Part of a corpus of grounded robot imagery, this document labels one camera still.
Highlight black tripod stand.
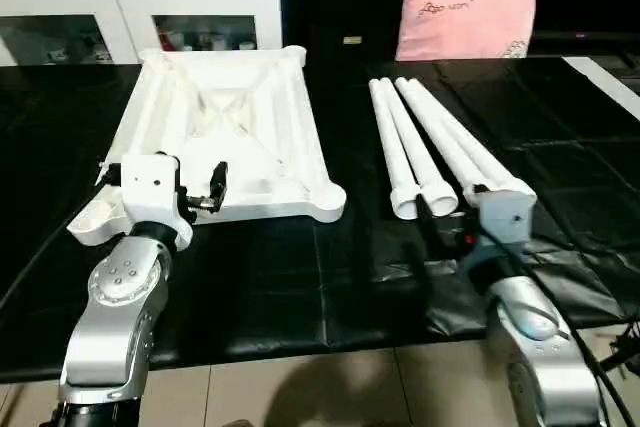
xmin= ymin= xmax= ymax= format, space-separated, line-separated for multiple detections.
xmin=597 ymin=311 xmax=640 ymax=378

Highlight pink pillow with print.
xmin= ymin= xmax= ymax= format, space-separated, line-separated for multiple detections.
xmin=394 ymin=0 xmax=539 ymax=62

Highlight black work mat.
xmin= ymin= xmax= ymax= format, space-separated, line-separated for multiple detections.
xmin=0 ymin=54 xmax=640 ymax=383

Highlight white cabinet with glass doors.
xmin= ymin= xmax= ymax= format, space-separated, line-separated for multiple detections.
xmin=0 ymin=0 xmax=284 ymax=67

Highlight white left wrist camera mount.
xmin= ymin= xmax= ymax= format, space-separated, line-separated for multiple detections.
xmin=119 ymin=151 xmax=194 ymax=253

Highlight white flat board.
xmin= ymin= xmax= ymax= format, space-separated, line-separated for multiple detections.
xmin=562 ymin=56 xmax=640 ymax=123

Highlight white plastic table leg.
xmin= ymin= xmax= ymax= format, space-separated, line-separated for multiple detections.
xmin=404 ymin=79 xmax=537 ymax=203
xmin=394 ymin=77 xmax=496 ymax=208
xmin=368 ymin=77 xmax=426 ymax=221
xmin=378 ymin=77 xmax=459 ymax=216

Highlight white plastic table top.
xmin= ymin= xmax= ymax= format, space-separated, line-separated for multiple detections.
xmin=66 ymin=45 xmax=349 ymax=248

